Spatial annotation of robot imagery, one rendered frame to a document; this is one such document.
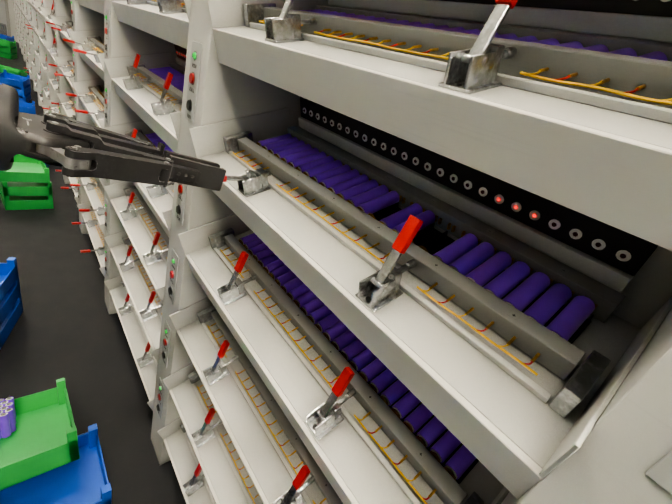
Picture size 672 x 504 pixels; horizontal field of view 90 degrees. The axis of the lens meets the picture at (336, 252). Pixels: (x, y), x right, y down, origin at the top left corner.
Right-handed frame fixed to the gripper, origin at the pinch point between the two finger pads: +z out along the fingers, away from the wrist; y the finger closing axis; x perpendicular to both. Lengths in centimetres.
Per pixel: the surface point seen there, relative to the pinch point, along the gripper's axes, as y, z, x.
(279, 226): 10.4, 7.7, -1.6
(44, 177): -187, 6, -75
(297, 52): 7.2, 3.9, 17.3
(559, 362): 41.4, 12.9, 3.3
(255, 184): 1.0, 8.5, 0.4
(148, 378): -37, 20, -79
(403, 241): 26.9, 8.1, 5.6
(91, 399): -46, 9, -94
